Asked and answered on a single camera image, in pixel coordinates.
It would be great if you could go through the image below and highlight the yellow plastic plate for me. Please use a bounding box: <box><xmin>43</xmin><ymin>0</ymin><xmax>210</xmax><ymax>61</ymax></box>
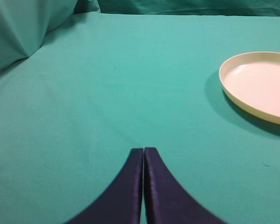
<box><xmin>219</xmin><ymin>51</ymin><xmax>280</xmax><ymax>125</ymax></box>

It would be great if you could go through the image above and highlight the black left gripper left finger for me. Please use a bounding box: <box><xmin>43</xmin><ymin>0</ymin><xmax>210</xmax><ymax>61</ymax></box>
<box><xmin>67</xmin><ymin>148</ymin><xmax>144</xmax><ymax>224</ymax></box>

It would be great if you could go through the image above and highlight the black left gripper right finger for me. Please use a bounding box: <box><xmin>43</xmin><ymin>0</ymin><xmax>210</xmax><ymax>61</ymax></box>
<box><xmin>144</xmin><ymin>147</ymin><xmax>224</xmax><ymax>224</ymax></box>

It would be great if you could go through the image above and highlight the green table cloth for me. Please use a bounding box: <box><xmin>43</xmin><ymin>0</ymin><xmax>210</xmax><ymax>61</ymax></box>
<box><xmin>0</xmin><ymin>13</ymin><xmax>280</xmax><ymax>224</ymax></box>

